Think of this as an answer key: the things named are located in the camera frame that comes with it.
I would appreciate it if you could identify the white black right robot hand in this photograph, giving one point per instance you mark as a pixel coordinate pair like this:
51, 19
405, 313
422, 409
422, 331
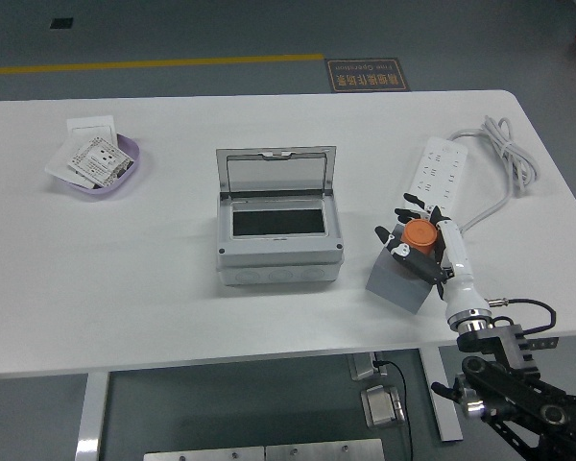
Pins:
456, 259

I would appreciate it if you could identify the orange cylinder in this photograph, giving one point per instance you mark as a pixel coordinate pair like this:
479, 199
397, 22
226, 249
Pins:
420, 235

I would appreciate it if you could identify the grey electrical box with lid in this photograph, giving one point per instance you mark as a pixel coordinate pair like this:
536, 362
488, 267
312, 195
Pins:
278, 259

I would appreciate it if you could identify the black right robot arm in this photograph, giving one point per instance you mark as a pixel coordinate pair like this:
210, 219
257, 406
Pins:
509, 379

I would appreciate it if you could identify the grey cube with round hole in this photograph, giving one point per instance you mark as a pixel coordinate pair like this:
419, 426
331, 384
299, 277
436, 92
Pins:
393, 288

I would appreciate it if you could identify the metal floor socket box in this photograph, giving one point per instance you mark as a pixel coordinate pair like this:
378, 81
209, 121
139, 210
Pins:
381, 405

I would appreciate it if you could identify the white power strip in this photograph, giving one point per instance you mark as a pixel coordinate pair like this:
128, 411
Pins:
437, 163

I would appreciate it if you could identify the white table leg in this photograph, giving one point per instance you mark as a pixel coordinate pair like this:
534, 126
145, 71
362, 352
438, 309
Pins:
444, 413
92, 413

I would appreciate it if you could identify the brown floor sign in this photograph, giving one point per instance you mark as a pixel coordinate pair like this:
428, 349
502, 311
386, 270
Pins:
367, 74

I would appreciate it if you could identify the printed socket package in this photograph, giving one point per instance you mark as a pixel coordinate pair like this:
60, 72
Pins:
101, 161

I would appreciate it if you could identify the plain white card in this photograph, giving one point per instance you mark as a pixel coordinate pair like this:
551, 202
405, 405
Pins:
57, 165

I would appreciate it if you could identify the black floor hatch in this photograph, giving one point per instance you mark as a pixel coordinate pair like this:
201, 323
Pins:
61, 23

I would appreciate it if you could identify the metal bracket under table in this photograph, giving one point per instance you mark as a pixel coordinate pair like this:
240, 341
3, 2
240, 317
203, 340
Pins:
362, 367

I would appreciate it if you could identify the metal base plate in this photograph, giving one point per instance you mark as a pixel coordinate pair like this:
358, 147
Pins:
324, 451
204, 454

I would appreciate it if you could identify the white wall switch plate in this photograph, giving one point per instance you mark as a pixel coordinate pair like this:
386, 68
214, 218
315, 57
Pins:
91, 127

